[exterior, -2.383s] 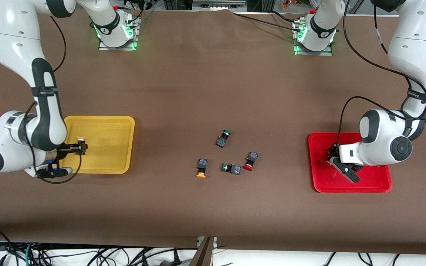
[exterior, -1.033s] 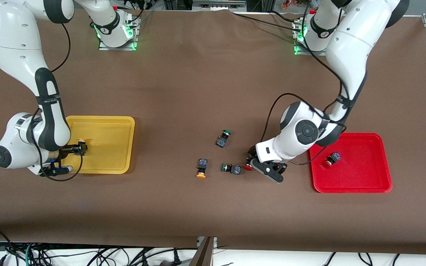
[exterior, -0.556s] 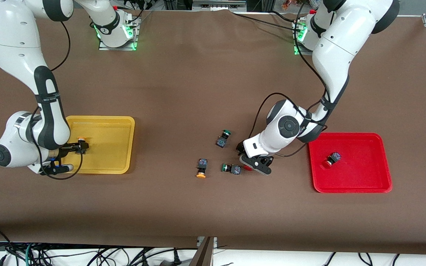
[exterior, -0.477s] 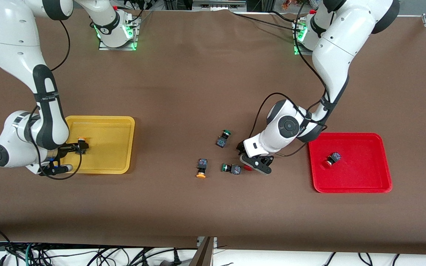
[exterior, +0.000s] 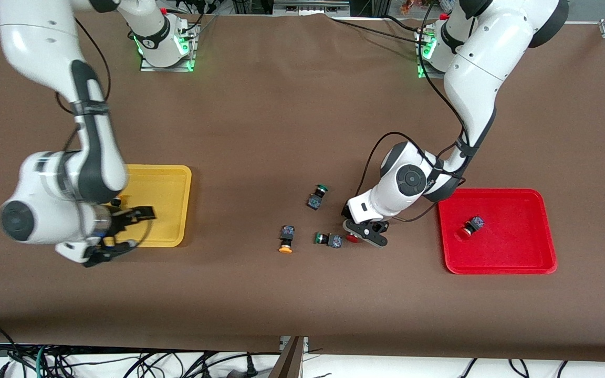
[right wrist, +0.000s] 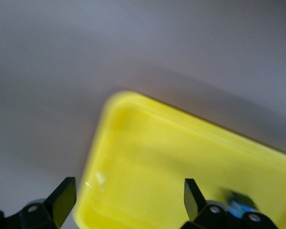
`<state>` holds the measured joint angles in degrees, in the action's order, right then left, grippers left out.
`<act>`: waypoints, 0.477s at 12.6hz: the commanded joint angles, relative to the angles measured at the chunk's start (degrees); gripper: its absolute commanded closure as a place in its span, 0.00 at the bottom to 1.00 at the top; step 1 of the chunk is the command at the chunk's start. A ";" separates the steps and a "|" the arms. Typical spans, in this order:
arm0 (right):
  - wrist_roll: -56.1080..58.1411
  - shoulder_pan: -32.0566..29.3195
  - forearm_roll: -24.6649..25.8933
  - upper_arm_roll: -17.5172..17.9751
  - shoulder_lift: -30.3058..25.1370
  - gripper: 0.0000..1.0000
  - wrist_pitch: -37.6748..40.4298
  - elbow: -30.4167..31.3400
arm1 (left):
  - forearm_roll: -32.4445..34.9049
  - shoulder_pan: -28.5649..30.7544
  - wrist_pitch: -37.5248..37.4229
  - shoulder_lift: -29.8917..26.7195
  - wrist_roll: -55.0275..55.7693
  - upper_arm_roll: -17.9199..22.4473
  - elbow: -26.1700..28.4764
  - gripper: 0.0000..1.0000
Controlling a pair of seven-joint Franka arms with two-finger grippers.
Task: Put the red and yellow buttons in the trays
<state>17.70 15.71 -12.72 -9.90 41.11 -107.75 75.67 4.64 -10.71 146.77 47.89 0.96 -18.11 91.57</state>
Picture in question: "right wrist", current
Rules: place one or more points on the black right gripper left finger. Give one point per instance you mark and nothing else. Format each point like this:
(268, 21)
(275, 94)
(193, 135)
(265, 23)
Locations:
(59, 205)

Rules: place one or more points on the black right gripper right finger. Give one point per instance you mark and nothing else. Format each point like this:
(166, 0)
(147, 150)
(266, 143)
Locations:
(195, 205)

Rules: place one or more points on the yellow mushroom push button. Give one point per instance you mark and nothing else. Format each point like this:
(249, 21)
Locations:
(240, 202)

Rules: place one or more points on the yellow plastic tray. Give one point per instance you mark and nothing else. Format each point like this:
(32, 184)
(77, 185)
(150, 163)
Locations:
(157, 155)

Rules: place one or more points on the brown table cover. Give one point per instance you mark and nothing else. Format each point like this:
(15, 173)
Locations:
(62, 71)

